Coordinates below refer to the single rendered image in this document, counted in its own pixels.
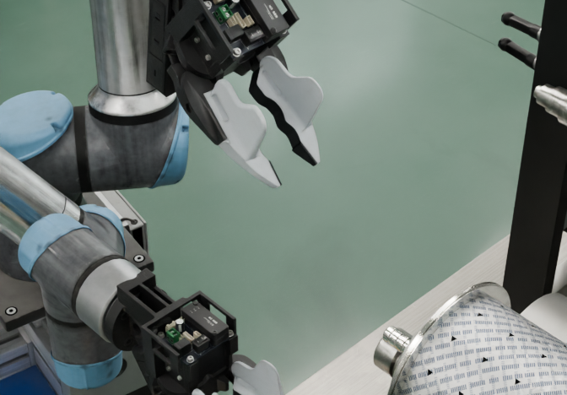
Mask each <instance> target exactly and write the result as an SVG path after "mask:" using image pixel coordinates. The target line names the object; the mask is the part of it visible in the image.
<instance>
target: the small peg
mask: <svg viewBox="0 0 567 395"><path fill-rule="evenodd" d="M410 340H411V338H410V337H409V336H407V335H405V333H403V332H401V331H399V330H398V329H397V328H396V327H394V326H390V327H388V328H387V329H386V330H385V332H384V333H383V341H385V342H386V343H388V344H390V345H391V346H392V347H393V348H394V349H397V351H399V352H400V353H403V351H404V350H405V348H406V347H407V345H408V343H409V341H410Z"/></svg>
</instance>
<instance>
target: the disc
mask: <svg viewBox="0 0 567 395"><path fill-rule="evenodd" d="M481 297H492V298H495V299H496V300H498V301H499V302H501V303H502V304H504V305H506V306H508V307H509V308H510V309H511V307H510V297H509V295H508V293H507V291H506V290H505V289H504V288H503V287H502V286H501V285H499V284H496V283H494V282H482V283H479V284H475V285H473V286H470V287H468V288H466V289H464V290H463V291H461V292H460V293H458V294H457V295H455V296H454V297H452V298H451V299H450V300H448V301H447V302H446V303H445V304H444V305H443V306H442V307H441V308H440V309H439V310H438V311H437V312H436V313H435V314H434V315H433V316H432V317H431V318H430V319H429V320H428V322H427V323H426V324H425V325H424V327H423V328H422V329H421V331H420V332H419V333H418V335H417V336H416V338H415V339H414V341H413V342H412V343H411V345H410V346H409V348H408V350H407V352H406V353H405V355H404V356H403V358H402V360H401V362H400V364H399V366H398V367H397V370H396V372H395V375H394V377H393V378H392V381H391V385H390V387H389V390H388V393H387V395H401V392H402V388H403V385H404V382H405V381H406V378H407V376H408V373H409V372H410V370H411V368H412V366H413V363H414V361H415V360H416V359H417V357H418V355H419V353H420V351H421V350H422V348H423V347H424V346H425V345H426V343H427V342H428V340H429V339H430V337H431V336H432V335H433V334H434V333H435V331H436V330H437V329H438V328H439V327H440V325H441V324H442V323H443V322H444V321H445V320H446V319H447V318H448V317H449V316H451V315H452V314H453V313H454V312H455V311H457V310H458V309H459V308H461V307H462V306H464V305H466V304H467V303H468V302H470V301H472V300H475V299H477V298H481Z"/></svg>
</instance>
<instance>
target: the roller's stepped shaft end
mask: <svg viewBox="0 0 567 395"><path fill-rule="evenodd" d="M533 96H534V97H535V98H536V102H537V103H538V104H539V105H540V106H543V107H545V111H546V112H548V113H550V114H552V115H554V116H556V117H557V118H558V121H559V122H560V123H562V124H564V125H565V126H567V89H564V88H562V87H560V86H558V87H556V88H555V87H553V86H552V85H550V84H545V85H544V86H542V85H538V86H537V87H536V88H535V90H534V93H533Z"/></svg>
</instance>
